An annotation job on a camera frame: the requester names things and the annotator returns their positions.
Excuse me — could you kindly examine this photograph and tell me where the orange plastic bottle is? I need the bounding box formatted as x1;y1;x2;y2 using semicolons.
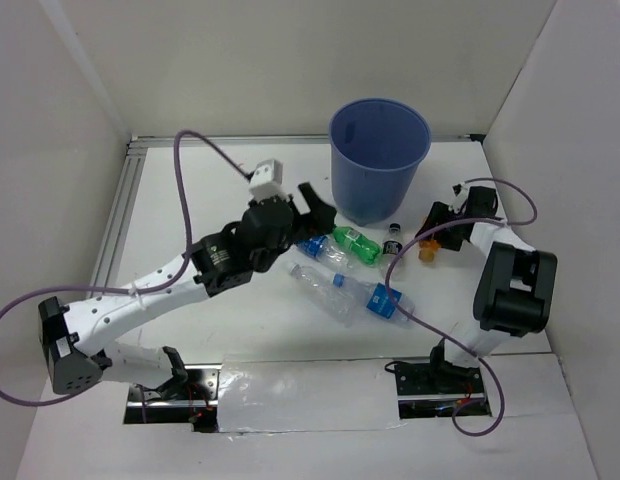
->
418;240;441;264

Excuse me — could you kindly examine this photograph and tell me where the large bottle blue label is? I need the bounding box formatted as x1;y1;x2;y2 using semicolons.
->
296;235;350;272

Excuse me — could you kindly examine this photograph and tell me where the clear bottle blue-white cap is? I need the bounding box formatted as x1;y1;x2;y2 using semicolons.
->
285;262;357;328

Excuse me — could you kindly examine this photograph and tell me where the small bottle blue label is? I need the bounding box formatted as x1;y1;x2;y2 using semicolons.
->
332;273;415;326

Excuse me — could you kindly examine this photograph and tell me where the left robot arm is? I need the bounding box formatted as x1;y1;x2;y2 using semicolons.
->
38;183;336;399

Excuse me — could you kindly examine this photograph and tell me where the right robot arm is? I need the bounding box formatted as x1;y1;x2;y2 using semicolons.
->
418;222;558;392

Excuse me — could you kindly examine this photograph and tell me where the blue plastic bin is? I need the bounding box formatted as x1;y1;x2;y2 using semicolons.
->
328;98;431;226

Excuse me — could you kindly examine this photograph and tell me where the green plastic bottle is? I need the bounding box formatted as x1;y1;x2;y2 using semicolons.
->
332;226;382;267

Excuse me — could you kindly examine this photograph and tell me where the small bottle black label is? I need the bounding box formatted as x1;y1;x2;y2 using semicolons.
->
379;223;405;281

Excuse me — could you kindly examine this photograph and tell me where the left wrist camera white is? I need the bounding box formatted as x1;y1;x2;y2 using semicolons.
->
249;159;287;202

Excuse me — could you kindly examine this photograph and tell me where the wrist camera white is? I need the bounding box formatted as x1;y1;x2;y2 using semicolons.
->
452;184;467;196
249;159;287;202

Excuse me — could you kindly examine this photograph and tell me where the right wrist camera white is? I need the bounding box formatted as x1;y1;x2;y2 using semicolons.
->
452;184;467;196

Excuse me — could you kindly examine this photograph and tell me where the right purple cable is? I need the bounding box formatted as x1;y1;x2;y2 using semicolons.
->
384;178;539;438

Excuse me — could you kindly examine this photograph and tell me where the purple cable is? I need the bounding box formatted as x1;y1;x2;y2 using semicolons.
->
0;130;251;406
384;178;539;438

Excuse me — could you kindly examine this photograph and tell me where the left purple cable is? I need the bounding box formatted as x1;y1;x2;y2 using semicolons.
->
0;130;251;406

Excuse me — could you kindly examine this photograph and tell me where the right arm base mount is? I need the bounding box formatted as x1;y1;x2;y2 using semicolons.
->
384;360;491;420

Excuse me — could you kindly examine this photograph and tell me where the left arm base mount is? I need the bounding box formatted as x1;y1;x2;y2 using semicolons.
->
123;347;222;433

